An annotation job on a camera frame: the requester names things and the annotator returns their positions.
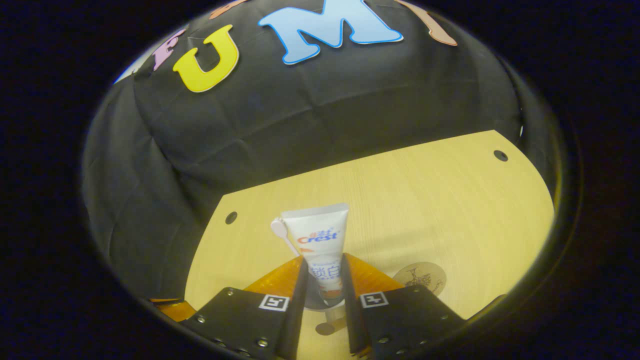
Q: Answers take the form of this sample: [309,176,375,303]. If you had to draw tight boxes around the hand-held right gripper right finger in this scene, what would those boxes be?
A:
[341,253,466,358]

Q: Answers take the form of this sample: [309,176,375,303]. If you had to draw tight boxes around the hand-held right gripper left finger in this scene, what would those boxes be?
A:
[180,257,309,360]

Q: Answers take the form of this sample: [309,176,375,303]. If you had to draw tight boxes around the white toothpaste tube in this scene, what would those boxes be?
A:
[281,202,350,307]

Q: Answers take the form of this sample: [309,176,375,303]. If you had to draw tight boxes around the round wooden coaster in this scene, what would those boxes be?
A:
[392,262,447,297]

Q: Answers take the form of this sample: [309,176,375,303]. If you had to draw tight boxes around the white toothbrush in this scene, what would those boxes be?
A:
[270,218,301,258]

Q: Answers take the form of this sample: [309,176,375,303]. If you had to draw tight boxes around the light wooden desktop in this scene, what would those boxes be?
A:
[184,130,556,360]

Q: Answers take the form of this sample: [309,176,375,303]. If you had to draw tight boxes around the black backdrop cloth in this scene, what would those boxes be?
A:
[82,0,556,301]

